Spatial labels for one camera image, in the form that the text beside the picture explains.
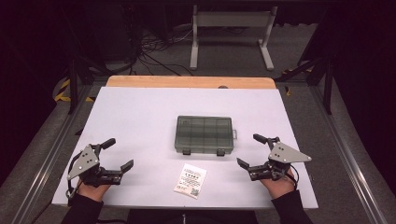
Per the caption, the translucent grey compartment box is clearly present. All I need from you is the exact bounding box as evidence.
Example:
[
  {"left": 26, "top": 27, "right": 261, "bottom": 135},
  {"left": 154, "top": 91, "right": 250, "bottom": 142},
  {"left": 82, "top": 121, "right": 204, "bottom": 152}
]
[{"left": 174, "top": 115, "right": 239, "bottom": 157}]

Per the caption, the right hand-held gripper black cable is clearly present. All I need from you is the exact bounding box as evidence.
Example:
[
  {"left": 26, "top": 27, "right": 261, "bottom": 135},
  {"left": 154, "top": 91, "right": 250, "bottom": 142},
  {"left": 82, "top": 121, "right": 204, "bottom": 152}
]
[{"left": 281, "top": 163, "right": 301, "bottom": 190}]

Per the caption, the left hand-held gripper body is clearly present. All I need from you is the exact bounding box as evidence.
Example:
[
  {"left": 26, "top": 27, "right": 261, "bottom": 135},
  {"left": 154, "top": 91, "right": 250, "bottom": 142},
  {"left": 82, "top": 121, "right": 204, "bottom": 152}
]
[{"left": 66, "top": 143, "right": 123, "bottom": 189}]

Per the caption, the white printed packet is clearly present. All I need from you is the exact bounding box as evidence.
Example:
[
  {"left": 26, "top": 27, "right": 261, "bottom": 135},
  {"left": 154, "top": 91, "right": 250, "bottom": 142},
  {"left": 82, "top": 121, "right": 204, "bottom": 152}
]
[{"left": 173, "top": 162, "right": 208, "bottom": 201}]

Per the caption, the person's left hand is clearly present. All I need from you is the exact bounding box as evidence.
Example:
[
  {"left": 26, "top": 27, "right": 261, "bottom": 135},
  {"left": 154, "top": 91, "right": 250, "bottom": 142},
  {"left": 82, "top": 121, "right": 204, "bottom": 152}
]
[{"left": 77, "top": 181, "right": 112, "bottom": 203}]

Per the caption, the aluminium rail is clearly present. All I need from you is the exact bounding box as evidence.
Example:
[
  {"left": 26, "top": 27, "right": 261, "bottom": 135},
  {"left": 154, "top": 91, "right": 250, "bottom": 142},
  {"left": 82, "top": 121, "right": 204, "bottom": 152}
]
[
  {"left": 10, "top": 84, "right": 96, "bottom": 224},
  {"left": 307, "top": 84, "right": 389, "bottom": 224}
]

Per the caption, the person's black clothed torso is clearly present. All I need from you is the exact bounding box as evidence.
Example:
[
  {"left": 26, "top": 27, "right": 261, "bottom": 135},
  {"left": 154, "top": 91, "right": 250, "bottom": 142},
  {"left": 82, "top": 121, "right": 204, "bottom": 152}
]
[{"left": 126, "top": 208, "right": 260, "bottom": 224}]

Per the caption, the bundle of black floor cables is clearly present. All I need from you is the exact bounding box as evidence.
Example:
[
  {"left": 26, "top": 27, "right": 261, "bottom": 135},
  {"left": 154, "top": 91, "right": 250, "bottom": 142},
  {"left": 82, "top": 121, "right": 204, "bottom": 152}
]
[{"left": 122, "top": 22, "right": 195, "bottom": 77}]

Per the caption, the white table board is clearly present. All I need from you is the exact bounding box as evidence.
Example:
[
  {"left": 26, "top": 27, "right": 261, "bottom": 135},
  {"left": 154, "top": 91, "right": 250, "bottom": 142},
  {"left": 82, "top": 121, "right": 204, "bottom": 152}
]
[{"left": 50, "top": 86, "right": 319, "bottom": 210}]

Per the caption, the person's right hand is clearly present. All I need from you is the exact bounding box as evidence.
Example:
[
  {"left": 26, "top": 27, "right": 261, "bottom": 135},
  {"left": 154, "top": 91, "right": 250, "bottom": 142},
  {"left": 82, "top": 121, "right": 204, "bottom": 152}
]
[{"left": 260, "top": 167, "right": 297, "bottom": 201}]

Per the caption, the white metal stand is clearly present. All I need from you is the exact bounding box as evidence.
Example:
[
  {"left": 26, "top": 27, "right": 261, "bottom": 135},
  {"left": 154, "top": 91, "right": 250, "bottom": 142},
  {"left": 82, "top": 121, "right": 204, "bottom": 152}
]
[{"left": 189, "top": 4, "right": 279, "bottom": 72}]

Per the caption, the black metal stand frame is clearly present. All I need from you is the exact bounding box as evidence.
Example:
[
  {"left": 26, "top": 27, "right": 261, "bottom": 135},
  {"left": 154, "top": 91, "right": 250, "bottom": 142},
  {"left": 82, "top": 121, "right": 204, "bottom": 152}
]
[
  {"left": 65, "top": 54, "right": 108, "bottom": 115},
  {"left": 274, "top": 54, "right": 336, "bottom": 116}
]

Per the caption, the yellow black hazard tape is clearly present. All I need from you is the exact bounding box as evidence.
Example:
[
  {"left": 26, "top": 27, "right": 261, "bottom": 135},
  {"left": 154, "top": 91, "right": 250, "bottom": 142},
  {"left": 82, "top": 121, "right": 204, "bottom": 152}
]
[
  {"left": 53, "top": 77, "right": 95, "bottom": 104},
  {"left": 280, "top": 65, "right": 313, "bottom": 97}
]

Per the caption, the hand-held gripper black cable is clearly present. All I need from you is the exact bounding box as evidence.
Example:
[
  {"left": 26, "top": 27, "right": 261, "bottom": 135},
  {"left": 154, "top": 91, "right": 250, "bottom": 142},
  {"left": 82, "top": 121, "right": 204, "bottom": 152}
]
[
  {"left": 65, "top": 178, "right": 80, "bottom": 207},
  {"left": 281, "top": 163, "right": 301, "bottom": 190}
]

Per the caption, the left hand-held gripper black cable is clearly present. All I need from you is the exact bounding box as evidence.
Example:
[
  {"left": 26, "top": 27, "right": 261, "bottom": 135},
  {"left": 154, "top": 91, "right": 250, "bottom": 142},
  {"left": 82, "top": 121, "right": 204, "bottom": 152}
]
[{"left": 65, "top": 178, "right": 80, "bottom": 207}]

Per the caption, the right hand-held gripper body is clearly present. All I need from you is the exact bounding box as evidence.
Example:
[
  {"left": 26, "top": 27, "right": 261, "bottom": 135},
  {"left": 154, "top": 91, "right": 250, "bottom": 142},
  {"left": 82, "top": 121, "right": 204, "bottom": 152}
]
[{"left": 247, "top": 137, "right": 313, "bottom": 182}]

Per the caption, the wooden table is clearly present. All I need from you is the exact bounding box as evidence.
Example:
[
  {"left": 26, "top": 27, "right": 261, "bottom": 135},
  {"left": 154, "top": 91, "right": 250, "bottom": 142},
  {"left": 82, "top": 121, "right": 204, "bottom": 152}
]
[{"left": 106, "top": 75, "right": 277, "bottom": 90}]

